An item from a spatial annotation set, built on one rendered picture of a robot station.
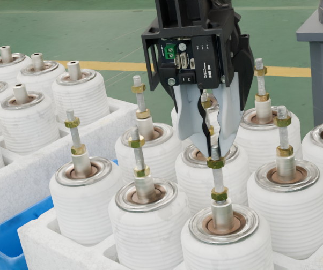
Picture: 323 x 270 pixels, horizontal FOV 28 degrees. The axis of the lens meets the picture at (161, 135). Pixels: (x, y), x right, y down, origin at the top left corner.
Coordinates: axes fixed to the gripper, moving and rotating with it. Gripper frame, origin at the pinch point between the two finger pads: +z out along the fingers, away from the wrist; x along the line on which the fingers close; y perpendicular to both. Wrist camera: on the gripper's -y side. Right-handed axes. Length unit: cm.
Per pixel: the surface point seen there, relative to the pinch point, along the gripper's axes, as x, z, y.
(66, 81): -36, 9, -44
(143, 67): -47, 35, -119
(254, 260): 3.4, 11.8, 4.0
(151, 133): -13.8, 9.0, -20.7
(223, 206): 0.3, 6.8, 1.7
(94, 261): -17.2, 16.8, -1.6
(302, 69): 0, 35, -110
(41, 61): -44, 8, -52
